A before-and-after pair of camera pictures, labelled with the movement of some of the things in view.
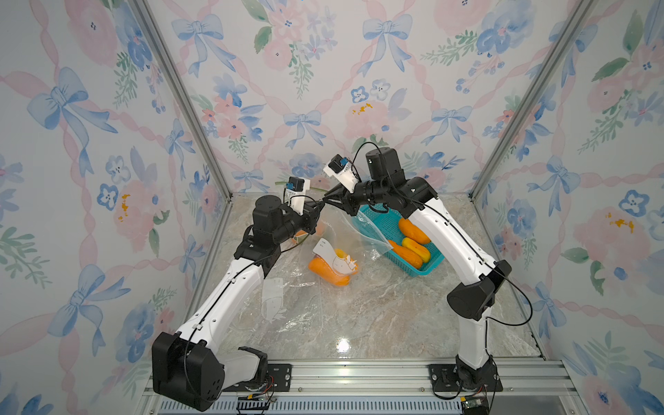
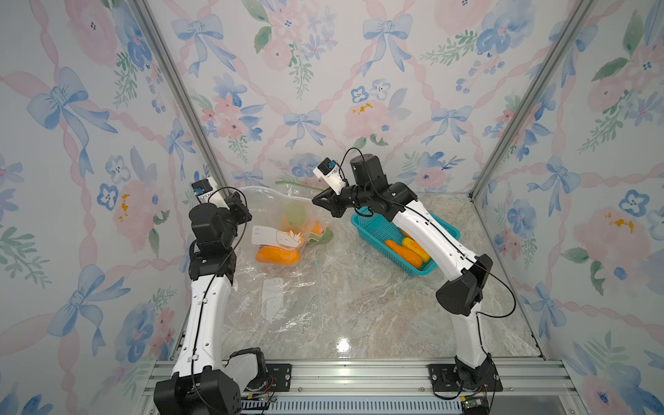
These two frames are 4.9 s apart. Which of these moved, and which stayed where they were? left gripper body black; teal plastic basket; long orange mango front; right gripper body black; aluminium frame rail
Moved: left gripper body black
Stayed: teal plastic basket; right gripper body black; long orange mango front; aluminium frame rail
